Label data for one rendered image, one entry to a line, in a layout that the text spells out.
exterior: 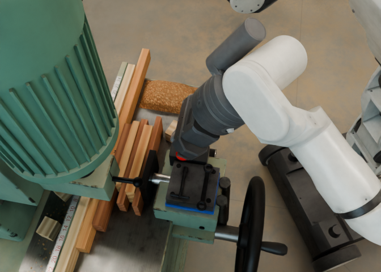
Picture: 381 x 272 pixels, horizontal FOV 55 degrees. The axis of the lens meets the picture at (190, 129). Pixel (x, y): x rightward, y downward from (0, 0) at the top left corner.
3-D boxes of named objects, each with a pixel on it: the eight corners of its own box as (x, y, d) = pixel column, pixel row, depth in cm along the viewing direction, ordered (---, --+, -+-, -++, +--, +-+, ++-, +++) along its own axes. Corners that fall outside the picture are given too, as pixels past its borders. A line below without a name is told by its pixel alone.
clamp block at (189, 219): (214, 234, 81) (217, 222, 73) (155, 223, 82) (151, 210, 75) (224, 173, 88) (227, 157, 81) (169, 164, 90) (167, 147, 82)
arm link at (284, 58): (267, 104, 59) (322, 70, 50) (229, 137, 53) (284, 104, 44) (225, 48, 59) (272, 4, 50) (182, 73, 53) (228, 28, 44)
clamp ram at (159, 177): (176, 209, 80) (175, 195, 73) (143, 203, 81) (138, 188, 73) (184, 172, 85) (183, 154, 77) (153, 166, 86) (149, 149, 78)
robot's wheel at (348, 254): (304, 266, 160) (343, 251, 164) (309, 278, 157) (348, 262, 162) (321, 255, 143) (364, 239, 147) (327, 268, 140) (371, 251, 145)
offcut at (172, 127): (190, 135, 90) (190, 127, 87) (181, 148, 89) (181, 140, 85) (174, 127, 92) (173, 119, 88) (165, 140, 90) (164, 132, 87)
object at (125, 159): (125, 192, 83) (121, 183, 78) (117, 191, 83) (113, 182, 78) (142, 132, 91) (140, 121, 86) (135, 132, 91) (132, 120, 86)
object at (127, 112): (89, 253, 76) (84, 249, 73) (80, 251, 76) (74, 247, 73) (151, 59, 103) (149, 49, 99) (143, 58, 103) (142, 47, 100)
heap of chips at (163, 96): (191, 115, 93) (191, 107, 90) (138, 107, 95) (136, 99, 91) (198, 88, 98) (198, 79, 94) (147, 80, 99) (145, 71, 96)
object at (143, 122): (127, 211, 81) (123, 204, 76) (119, 210, 81) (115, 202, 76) (149, 130, 91) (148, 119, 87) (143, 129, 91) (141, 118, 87)
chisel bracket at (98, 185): (112, 204, 73) (103, 188, 65) (45, 192, 74) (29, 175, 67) (122, 170, 76) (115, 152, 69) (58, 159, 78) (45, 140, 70)
